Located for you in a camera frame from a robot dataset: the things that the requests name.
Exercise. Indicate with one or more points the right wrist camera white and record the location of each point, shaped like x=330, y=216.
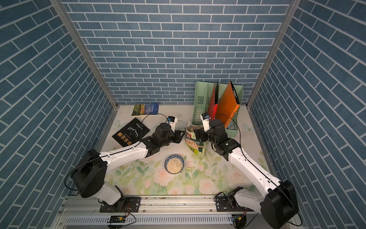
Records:
x=205, y=118

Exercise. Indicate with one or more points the blue patterned ceramic bowl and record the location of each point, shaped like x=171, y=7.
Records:
x=174, y=156

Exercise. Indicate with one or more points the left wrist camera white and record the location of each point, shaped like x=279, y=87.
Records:
x=172, y=122

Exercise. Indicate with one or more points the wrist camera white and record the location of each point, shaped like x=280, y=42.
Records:
x=205, y=118
x=172, y=122

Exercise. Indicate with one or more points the oats in bowl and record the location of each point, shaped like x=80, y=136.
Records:
x=174, y=166

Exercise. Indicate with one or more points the green oats bag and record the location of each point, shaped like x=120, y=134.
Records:
x=196, y=146

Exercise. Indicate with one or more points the red folder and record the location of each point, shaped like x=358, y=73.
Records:
x=212, y=109

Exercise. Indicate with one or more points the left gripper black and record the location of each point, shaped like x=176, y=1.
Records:
x=177, y=138

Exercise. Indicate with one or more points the black book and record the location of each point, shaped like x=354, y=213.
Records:
x=131, y=133

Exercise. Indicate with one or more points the floral table mat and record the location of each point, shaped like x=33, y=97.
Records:
x=204, y=173

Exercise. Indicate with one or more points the mint green file rack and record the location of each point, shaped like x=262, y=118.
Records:
x=203, y=92

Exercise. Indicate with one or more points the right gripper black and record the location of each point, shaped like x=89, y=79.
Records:
x=200, y=131

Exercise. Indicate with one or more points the small black controller board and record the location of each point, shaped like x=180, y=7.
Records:
x=117, y=219

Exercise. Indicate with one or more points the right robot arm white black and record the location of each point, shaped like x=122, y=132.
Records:
x=276, y=200

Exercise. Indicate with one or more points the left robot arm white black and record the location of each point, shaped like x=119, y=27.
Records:
x=89, y=174

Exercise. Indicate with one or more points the blue landscape book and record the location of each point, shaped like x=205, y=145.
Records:
x=143, y=110

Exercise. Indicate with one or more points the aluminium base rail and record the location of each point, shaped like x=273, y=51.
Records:
x=156, y=212

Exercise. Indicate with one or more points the orange folder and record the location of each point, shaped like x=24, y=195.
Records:
x=228, y=105

